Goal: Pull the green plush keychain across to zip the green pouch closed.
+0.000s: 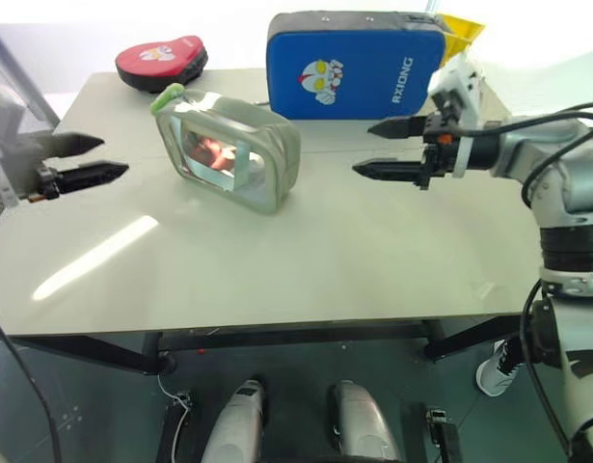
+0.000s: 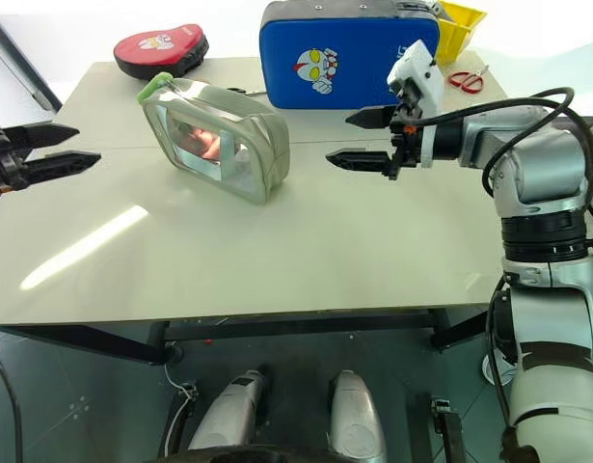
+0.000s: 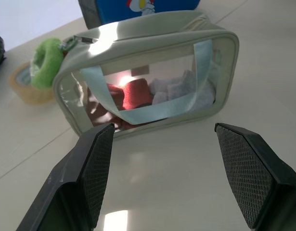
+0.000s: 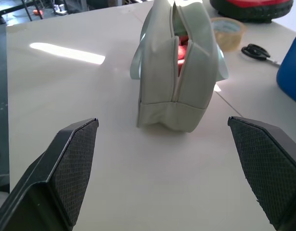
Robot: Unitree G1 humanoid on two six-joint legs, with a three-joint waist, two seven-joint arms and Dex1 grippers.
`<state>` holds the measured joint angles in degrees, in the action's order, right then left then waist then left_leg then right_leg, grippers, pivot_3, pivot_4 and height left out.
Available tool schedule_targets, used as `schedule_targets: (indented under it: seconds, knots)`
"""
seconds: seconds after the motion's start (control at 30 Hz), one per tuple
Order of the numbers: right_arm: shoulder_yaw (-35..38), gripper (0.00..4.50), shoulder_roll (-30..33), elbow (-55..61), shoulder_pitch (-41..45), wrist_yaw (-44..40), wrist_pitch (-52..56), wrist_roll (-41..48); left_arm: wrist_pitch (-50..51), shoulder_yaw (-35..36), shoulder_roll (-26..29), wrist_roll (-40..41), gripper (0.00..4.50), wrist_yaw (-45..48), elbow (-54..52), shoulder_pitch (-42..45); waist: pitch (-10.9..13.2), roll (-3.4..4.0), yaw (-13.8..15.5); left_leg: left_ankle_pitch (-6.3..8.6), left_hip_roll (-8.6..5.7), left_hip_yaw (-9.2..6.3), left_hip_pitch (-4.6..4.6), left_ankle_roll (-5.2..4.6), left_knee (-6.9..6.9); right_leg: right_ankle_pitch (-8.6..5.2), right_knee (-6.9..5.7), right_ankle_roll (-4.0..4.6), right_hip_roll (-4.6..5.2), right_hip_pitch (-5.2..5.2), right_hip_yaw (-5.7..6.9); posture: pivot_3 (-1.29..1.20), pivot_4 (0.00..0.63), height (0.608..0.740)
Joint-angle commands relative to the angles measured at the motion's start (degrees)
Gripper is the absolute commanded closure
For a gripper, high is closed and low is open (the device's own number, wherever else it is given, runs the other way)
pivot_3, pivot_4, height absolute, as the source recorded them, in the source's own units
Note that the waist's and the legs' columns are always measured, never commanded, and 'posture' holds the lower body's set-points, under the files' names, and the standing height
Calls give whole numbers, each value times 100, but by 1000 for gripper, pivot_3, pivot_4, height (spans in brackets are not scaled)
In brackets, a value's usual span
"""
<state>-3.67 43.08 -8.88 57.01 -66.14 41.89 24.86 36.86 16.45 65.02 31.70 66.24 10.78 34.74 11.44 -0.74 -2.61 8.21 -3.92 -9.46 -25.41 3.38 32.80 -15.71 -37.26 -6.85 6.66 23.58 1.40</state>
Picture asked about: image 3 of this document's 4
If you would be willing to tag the clear grey toiletry bag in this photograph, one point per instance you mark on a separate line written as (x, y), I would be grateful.
(147, 55)

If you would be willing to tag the clear packing tape roll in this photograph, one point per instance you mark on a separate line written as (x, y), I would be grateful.
(29, 91)

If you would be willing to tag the red rolled cloth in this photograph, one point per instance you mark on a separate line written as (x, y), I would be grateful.
(135, 93)

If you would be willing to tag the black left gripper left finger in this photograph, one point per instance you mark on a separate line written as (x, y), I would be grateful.
(73, 183)

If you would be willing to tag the white rolled cloth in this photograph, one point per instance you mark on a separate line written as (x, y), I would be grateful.
(179, 89)

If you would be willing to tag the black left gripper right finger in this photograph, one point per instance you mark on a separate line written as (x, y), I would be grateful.
(253, 178)

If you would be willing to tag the blue cartoon print box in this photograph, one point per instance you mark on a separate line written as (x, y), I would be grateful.
(128, 9)

